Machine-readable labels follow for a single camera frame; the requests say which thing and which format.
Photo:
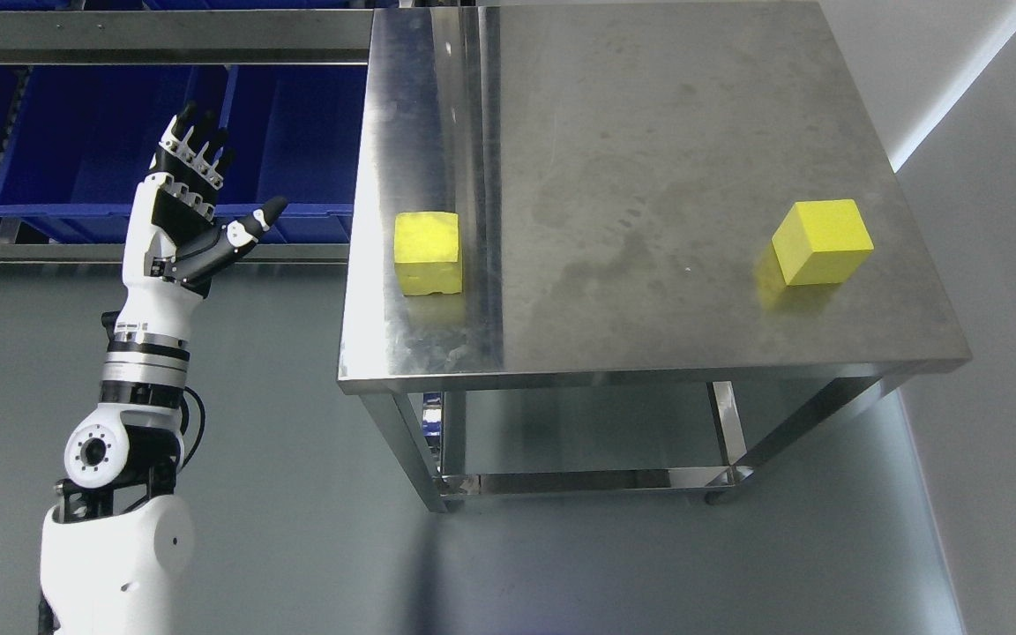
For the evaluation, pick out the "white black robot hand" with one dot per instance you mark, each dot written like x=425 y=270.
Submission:
x=174 y=246

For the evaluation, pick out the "yellow foam block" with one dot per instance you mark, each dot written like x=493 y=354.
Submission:
x=821 y=242
x=427 y=253

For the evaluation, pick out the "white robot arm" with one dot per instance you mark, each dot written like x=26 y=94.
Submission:
x=115 y=547

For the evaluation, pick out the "metal shelf rack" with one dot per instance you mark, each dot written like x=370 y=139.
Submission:
x=79 y=37

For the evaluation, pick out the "stainless steel table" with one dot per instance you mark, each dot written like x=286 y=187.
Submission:
x=619 y=171

